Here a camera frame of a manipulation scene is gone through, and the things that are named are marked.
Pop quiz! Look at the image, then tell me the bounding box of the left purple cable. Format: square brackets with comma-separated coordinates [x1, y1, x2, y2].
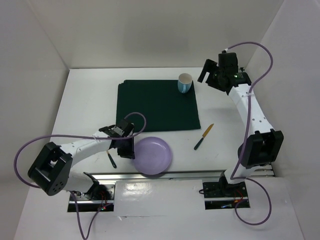
[13, 112, 148, 240]

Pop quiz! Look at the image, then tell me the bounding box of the aluminium rail frame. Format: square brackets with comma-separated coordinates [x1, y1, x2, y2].
[39, 66, 276, 182]

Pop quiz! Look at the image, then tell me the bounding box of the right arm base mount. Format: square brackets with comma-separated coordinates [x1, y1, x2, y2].
[198, 182, 251, 210]

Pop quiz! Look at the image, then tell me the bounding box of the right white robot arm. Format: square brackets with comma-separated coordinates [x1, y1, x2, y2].
[198, 52, 284, 196]

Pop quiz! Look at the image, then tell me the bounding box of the gold fork black handle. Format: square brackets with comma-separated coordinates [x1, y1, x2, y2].
[106, 150, 117, 169]

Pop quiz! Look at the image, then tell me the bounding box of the dark green cloth napkin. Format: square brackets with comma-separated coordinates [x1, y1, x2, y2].
[116, 79, 201, 133]

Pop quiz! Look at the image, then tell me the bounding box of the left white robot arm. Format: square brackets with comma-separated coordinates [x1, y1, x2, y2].
[27, 119, 135, 200]

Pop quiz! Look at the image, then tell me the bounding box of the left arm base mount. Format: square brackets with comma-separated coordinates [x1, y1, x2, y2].
[72, 180, 116, 213]

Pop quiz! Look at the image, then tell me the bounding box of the purple plate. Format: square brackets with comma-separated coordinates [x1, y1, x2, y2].
[132, 136, 173, 176]

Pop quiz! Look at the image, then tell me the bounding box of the gold knife black handle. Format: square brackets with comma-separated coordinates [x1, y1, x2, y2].
[193, 123, 214, 151]

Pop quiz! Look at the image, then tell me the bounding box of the light blue mug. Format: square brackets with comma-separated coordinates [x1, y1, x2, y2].
[177, 73, 193, 94]

